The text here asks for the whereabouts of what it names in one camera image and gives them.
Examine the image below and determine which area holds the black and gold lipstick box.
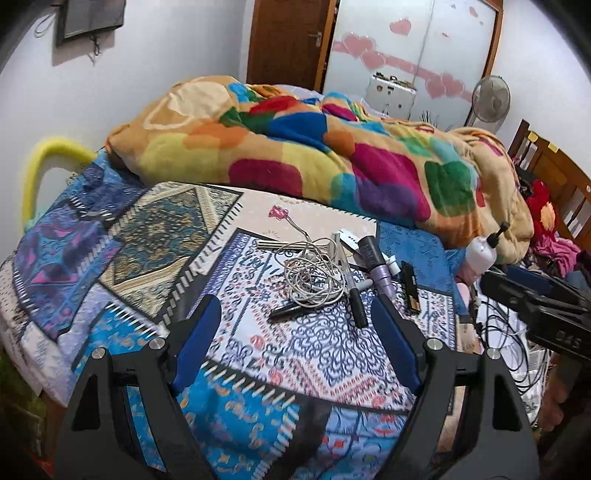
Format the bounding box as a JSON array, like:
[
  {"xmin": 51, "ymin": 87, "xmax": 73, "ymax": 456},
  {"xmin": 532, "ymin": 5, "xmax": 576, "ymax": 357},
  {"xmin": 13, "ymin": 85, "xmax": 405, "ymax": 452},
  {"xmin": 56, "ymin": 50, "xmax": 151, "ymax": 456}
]
[{"xmin": 400, "ymin": 261, "xmax": 421, "ymax": 315}]

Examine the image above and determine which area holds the wardrobe with heart stickers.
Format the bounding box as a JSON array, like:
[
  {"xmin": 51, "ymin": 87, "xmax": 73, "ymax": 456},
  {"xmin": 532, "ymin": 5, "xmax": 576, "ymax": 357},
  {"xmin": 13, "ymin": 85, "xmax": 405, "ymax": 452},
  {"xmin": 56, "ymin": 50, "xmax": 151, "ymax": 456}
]
[{"xmin": 321, "ymin": 0, "xmax": 504, "ymax": 131}]

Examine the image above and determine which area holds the purple hair curling tool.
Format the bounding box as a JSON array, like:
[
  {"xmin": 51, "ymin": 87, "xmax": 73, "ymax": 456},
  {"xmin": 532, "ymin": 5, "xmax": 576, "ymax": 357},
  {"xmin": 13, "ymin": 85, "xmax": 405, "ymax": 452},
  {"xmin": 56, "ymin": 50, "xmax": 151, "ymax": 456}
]
[{"xmin": 358, "ymin": 235, "xmax": 396, "ymax": 297}]

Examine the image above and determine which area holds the yellow foam tube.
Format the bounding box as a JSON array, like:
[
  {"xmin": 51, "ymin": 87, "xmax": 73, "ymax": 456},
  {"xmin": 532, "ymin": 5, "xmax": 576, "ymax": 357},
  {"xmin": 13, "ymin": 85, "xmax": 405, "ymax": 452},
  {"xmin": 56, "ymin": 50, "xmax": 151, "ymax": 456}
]
[{"xmin": 21, "ymin": 138, "xmax": 96, "ymax": 228}]

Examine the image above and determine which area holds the black marker pen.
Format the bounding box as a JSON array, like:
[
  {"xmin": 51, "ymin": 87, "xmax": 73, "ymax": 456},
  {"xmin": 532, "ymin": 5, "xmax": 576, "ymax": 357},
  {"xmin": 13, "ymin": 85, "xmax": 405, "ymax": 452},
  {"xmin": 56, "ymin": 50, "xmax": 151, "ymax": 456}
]
[{"xmin": 341, "ymin": 258, "xmax": 368, "ymax": 329}]

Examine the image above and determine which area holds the colourful patch fleece blanket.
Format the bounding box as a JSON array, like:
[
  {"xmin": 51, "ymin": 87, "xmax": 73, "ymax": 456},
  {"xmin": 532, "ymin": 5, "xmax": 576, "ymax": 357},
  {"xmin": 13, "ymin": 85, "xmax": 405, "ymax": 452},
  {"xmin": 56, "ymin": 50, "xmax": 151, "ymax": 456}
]
[{"xmin": 104, "ymin": 76, "xmax": 536, "ymax": 265}]

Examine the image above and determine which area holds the pink clothing pile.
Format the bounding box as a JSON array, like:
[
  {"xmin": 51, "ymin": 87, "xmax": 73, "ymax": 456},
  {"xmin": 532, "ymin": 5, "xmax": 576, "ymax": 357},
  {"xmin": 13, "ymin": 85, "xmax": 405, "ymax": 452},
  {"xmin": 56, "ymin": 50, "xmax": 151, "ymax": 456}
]
[{"xmin": 530, "ymin": 230, "xmax": 583, "ymax": 267}]

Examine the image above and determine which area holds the white metal box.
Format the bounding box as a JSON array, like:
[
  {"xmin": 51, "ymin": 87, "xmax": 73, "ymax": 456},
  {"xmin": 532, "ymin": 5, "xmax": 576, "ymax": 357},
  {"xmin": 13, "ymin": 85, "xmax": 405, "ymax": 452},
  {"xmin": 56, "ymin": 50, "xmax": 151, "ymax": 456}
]
[{"xmin": 367, "ymin": 74, "xmax": 417, "ymax": 117}]

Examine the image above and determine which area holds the pink pouch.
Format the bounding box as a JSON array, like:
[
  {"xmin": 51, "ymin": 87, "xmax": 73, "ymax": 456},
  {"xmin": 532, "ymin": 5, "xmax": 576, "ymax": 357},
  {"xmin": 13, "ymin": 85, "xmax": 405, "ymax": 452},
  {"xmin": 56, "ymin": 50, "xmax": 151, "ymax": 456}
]
[{"xmin": 455, "ymin": 267, "xmax": 482, "ymax": 315}]

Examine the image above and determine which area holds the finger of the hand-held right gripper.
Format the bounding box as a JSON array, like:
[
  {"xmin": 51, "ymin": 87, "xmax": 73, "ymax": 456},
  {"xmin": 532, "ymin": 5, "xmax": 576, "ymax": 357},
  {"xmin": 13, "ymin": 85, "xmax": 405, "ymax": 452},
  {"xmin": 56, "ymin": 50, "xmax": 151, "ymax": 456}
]
[{"xmin": 480, "ymin": 270, "xmax": 561, "ymax": 315}]

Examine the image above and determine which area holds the blue patterned bed sheet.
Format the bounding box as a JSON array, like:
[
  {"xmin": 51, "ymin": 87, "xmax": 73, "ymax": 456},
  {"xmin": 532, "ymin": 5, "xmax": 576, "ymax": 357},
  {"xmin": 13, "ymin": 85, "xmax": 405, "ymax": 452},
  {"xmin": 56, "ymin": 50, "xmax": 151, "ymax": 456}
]
[{"xmin": 0, "ymin": 152, "xmax": 472, "ymax": 480}]

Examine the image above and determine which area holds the red plush toy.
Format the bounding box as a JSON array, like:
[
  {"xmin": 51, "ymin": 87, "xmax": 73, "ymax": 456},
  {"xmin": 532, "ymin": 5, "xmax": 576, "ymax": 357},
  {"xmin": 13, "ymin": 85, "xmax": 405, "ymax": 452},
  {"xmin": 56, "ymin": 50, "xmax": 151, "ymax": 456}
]
[{"xmin": 525, "ymin": 179, "xmax": 563, "ymax": 237}]

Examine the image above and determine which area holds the person's right hand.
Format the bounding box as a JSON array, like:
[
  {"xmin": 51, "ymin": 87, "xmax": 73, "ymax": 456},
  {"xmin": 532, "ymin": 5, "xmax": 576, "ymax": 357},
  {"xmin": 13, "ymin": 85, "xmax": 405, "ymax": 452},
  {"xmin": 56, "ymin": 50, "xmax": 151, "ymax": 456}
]
[{"xmin": 538, "ymin": 357, "xmax": 578, "ymax": 433}]

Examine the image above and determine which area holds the white pump bottle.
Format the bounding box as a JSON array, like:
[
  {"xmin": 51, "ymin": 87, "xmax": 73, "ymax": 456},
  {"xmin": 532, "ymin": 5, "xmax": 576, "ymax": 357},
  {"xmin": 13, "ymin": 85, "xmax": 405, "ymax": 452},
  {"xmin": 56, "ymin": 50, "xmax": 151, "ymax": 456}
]
[{"xmin": 464, "ymin": 222, "xmax": 511, "ymax": 274}]

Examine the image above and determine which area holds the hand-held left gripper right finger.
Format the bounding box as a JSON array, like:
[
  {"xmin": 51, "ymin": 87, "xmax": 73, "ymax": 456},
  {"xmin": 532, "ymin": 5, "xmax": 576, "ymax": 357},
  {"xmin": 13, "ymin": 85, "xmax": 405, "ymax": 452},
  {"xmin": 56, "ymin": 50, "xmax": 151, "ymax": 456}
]
[{"xmin": 369, "ymin": 292, "xmax": 541, "ymax": 480}]

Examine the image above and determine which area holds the black mascara pen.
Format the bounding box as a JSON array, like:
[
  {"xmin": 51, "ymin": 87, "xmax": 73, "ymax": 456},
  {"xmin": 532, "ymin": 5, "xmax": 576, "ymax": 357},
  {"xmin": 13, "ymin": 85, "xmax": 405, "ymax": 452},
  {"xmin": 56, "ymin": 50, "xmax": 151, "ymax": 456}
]
[{"xmin": 269, "ymin": 300, "xmax": 320, "ymax": 320}]

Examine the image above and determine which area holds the brown wooden door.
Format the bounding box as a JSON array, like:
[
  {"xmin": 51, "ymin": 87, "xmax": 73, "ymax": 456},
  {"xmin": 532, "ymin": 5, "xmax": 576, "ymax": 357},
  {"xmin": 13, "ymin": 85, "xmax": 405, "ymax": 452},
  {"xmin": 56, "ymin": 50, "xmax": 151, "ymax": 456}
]
[{"xmin": 246, "ymin": 0, "xmax": 338, "ymax": 92}]

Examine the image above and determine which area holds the standing fan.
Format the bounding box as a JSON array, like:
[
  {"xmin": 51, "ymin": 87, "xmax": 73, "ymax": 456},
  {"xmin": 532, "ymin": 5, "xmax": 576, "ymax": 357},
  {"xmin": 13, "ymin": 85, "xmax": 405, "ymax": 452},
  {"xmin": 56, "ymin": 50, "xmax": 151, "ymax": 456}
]
[{"xmin": 462, "ymin": 75, "xmax": 512, "ymax": 128}]

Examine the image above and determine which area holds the black cable bundle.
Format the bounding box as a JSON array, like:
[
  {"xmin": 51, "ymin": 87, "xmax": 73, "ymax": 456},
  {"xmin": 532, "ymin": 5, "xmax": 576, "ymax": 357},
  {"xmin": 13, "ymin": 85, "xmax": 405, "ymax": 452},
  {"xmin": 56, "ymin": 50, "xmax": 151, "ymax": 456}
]
[{"xmin": 475, "ymin": 295, "xmax": 557, "ymax": 418}]

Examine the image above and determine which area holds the wooden headboard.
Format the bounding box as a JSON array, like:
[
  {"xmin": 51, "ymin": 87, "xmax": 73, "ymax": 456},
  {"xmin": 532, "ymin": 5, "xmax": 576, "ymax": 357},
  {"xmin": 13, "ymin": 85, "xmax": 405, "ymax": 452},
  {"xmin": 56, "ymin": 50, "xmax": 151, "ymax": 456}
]
[{"xmin": 505, "ymin": 119, "xmax": 591, "ymax": 241}]

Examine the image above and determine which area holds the tangled white cable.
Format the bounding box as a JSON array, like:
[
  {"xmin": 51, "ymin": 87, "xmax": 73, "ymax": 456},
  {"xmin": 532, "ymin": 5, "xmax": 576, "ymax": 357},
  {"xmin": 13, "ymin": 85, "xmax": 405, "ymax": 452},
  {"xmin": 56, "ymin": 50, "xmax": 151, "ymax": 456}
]
[{"xmin": 281, "ymin": 237, "xmax": 348, "ymax": 308}]

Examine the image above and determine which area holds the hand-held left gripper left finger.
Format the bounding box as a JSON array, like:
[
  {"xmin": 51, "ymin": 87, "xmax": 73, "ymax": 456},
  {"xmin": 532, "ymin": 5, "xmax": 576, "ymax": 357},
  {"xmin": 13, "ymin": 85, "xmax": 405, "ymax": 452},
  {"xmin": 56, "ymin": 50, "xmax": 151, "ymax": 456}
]
[{"xmin": 53, "ymin": 294, "xmax": 222, "ymax": 480}]

